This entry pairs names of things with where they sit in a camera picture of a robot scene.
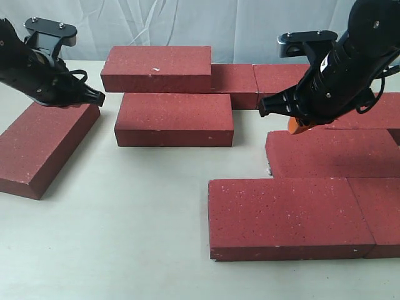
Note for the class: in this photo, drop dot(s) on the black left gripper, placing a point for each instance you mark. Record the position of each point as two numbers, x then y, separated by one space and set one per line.
54 86

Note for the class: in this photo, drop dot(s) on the middle row red brick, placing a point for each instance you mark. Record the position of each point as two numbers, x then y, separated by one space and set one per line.
335 153

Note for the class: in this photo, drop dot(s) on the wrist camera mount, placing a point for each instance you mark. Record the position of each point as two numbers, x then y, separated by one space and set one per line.
315 45
46 37

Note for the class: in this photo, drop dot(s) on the right second row brick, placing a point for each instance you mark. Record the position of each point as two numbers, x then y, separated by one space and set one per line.
384 115

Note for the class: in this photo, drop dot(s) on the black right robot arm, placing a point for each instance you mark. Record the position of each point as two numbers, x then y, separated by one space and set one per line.
373 31

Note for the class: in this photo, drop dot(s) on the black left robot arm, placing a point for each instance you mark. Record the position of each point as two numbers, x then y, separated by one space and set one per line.
10 45

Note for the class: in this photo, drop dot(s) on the white backdrop curtain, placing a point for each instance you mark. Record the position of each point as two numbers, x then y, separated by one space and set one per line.
238 31

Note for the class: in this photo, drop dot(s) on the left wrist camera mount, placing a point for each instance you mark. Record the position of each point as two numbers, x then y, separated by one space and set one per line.
46 37

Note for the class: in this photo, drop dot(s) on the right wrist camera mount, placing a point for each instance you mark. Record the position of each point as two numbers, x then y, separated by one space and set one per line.
315 45

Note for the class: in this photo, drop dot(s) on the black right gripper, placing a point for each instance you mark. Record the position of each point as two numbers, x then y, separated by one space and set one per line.
339 85

